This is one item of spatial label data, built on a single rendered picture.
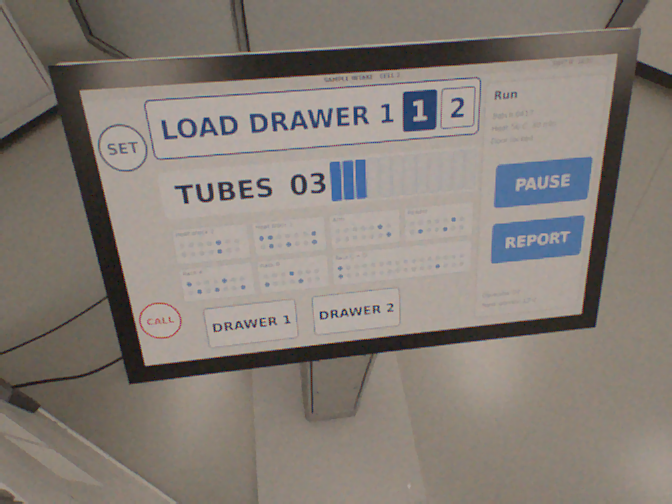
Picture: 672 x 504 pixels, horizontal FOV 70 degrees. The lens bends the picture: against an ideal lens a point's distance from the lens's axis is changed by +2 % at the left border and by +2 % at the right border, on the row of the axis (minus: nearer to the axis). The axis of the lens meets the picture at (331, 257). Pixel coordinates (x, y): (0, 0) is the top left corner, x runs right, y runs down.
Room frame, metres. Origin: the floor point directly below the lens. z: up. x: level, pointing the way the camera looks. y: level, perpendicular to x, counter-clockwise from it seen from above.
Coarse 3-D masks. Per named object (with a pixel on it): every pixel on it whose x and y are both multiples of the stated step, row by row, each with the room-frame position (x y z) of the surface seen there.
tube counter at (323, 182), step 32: (320, 160) 0.30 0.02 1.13; (352, 160) 0.30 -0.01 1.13; (384, 160) 0.30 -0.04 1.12; (416, 160) 0.31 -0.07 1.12; (448, 160) 0.31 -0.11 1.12; (288, 192) 0.27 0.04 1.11; (320, 192) 0.28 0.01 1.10; (352, 192) 0.28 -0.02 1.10; (384, 192) 0.28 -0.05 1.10; (416, 192) 0.29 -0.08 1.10; (448, 192) 0.29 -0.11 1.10
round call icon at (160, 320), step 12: (168, 300) 0.19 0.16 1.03; (144, 312) 0.18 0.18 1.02; (156, 312) 0.18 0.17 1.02; (168, 312) 0.18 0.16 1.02; (180, 312) 0.18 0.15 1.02; (144, 324) 0.17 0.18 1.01; (156, 324) 0.17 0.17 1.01; (168, 324) 0.17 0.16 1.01; (180, 324) 0.17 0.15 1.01; (144, 336) 0.16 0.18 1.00; (156, 336) 0.16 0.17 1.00; (168, 336) 0.16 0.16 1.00; (180, 336) 0.16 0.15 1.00
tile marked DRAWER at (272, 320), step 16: (240, 304) 0.19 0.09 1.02; (256, 304) 0.19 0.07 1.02; (272, 304) 0.19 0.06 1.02; (288, 304) 0.20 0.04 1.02; (208, 320) 0.18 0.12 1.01; (224, 320) 0.18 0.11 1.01; (240, 320) 0.18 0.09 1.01; (256, 320) 0.18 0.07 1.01; (272, 320) 0.18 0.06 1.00; (288, 320) 0.18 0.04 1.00; (208, 336) 0.16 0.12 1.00; (224, 336) 0.17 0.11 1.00; (240, 336) 0.17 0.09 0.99; (256, 336) 0.17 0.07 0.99; (272, 336) 0.17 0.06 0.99; (288, 336) 0.17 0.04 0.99
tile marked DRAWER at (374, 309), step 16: (384, 288) 0.22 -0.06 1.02; (320, 304) 0.20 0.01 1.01; (336, 304) 0.20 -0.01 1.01; (352, 304) 0.20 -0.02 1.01; (368, 304) 0.21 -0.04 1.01; (384, 304) 0.21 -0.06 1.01; (320, 320) 0.19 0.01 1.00; (336, 320) 0.19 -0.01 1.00; (352, 320) 0.19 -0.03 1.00; (368, 320) 0.19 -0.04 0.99; (384, 320) 0.19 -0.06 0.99; (400, 320) 0.20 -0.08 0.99
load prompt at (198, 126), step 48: (192, 96) 0.32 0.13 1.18; (240, 96) 0.32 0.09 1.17; (288, 96) 0.33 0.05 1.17; (336, 96) 0.33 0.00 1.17; (384, 96) 0.34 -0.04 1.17; (432, 96) 0.35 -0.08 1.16; (480, 96) 0.35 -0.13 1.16; (192, 144) 0.29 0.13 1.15; (240, 144) 0.29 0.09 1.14; (288, 144) 0.30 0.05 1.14; (336, 144) 0.31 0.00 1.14
